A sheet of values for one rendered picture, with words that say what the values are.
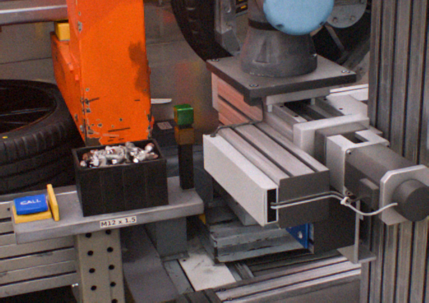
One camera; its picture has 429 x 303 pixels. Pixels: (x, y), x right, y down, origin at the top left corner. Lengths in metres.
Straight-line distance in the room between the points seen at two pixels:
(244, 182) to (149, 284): 0.90
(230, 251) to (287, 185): 1.06
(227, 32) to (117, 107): 0.35
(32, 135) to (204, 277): 0.62
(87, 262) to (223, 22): 0.69
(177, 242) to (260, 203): 1.13
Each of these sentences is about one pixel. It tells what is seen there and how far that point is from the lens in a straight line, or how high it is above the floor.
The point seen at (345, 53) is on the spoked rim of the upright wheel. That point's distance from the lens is 2.33.
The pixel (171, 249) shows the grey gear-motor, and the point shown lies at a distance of 2.41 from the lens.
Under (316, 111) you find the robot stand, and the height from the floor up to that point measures 0.76.
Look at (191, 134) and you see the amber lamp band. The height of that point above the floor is 0.60.
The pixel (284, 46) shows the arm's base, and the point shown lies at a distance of 1.52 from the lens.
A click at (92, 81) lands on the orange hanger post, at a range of 1.95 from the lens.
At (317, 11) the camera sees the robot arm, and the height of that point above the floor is 0.97.
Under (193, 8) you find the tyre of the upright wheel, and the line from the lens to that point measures 2.13.
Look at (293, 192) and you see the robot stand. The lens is 1.30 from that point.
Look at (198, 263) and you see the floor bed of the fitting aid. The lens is 2.38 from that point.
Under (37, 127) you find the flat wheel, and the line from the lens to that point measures 2.27.
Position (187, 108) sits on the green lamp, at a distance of 1.86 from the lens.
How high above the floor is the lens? 1.26
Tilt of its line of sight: 21 degrees down
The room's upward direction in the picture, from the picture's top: 2 degrees counter-clockwise
